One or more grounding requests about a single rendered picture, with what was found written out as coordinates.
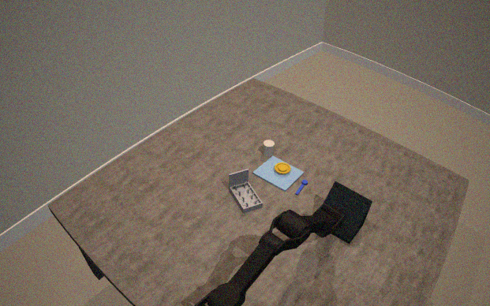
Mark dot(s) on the yellow plate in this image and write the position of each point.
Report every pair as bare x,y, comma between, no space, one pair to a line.
282,168

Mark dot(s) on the grey cylinder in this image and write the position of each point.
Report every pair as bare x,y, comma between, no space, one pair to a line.
268,148

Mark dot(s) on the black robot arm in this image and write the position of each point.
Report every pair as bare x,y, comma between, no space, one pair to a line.
324,221

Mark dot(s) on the grey dish rack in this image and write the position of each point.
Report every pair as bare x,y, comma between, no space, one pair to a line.
242,191

